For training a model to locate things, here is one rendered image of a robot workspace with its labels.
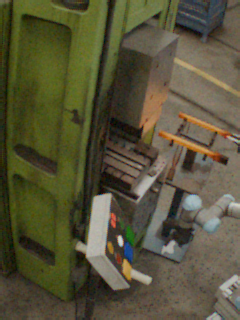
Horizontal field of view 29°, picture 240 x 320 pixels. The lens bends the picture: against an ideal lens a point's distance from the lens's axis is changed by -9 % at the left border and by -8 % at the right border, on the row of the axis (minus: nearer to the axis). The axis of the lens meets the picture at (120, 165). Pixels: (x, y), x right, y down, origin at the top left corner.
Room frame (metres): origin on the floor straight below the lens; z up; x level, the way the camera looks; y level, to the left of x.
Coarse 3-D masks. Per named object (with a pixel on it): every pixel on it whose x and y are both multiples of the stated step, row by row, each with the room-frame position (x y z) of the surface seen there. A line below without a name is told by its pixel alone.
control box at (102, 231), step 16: (96, 208) 1.40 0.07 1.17; (112, 208) 1.41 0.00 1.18; (96, 224) 1.31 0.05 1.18; (112, 224) 1.33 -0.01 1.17; (128, 224) 1.46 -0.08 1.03; (96, 240) 1.22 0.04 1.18; (112, 240) 1.26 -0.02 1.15; (96, 256) 1.14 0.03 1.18; (112, 256) 1.18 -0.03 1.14; (112, 272) 1.14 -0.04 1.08; (112, 288) 1.14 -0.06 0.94
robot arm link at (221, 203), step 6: (222, 198) 1.49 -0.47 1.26; (228, 198) 1.49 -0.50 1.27; (216, 204) 1.45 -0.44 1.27; (222, 204) 1.45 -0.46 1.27; (228, 204) 1.45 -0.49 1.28; (234, 204) 1.43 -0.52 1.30; (222, 210) 1.42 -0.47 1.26; (228, 210) 1.42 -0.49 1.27; (234, 210) 1.41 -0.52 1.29; (228, 216) 1.42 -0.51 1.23; (234, 216) 1.39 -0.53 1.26
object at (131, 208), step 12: (120, 144) 2.12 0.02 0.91; (132, 144) 2.13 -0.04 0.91; (156, 168) 1.98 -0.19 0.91; (144, 180) 1.88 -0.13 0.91; (156, 180) 1.92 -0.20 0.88; (108, 192) 1.77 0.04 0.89; (120, 192) 1.76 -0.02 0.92; (144, 192) 1.79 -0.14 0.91; (120, 204) 1.74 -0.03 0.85; (132, 204) 1.72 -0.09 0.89; (144, 204) 1.83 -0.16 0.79; (156, 204) 2.04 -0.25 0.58; (132, 216) 1.71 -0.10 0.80; (144, 216) 1.88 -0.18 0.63
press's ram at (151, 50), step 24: (144, 24) 2.04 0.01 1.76; (144, 48) 1.78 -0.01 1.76; (168, 48) 1.88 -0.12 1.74; (120, 72) 1.77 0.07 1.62; (144, 72) 1.73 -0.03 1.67; (168, 72) 1.94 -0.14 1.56; (120, 96) 1.76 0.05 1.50; (144, 96) 1.72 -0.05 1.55; (120, 120) 1.75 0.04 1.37; (144, 120) 1.76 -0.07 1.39
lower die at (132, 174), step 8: (112, 144) 2.02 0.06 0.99; (120, 152) 1.96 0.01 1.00; (128, 152) 1.98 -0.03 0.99; (104, 160) 1.89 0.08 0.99; (112, 160) 1.90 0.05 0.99; (120, 160) 1.90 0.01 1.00; (136, 160) 1.92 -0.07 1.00; (144, 160) 1.94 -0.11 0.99; (112, 168) 1.85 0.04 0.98; (120, 168) 1.85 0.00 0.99; (128, 168) 1.86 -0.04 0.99; (136, 168) 1.87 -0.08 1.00; (144, 168) 1.89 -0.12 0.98; (104, 176) 1.82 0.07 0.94; (112, 176) 1.81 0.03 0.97; (120, 176) 1.81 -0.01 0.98; (128, 176) 1.82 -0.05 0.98; (136, 176) 1.82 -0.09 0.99; (128, 184) 1.77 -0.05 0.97; (136, 184) 1.83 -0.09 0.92
